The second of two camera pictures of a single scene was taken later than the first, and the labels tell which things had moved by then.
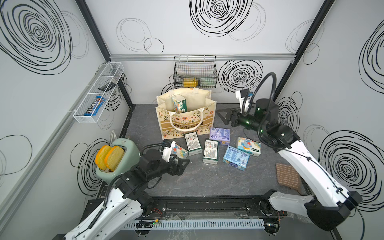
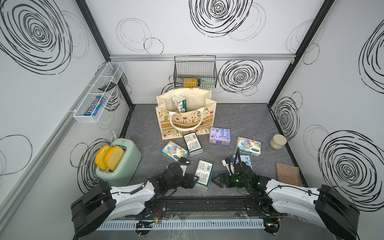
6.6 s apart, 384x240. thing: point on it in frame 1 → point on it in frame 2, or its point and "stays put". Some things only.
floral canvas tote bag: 199,118 stays put
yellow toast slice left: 101,156 stays put
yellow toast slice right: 113,157 stays put
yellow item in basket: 190,82 stays put
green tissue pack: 211,151 → 204,171
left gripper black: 180,170 → 191,184
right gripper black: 235,111 → 221,179
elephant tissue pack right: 249,146 stays put
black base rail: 211,207 stays put
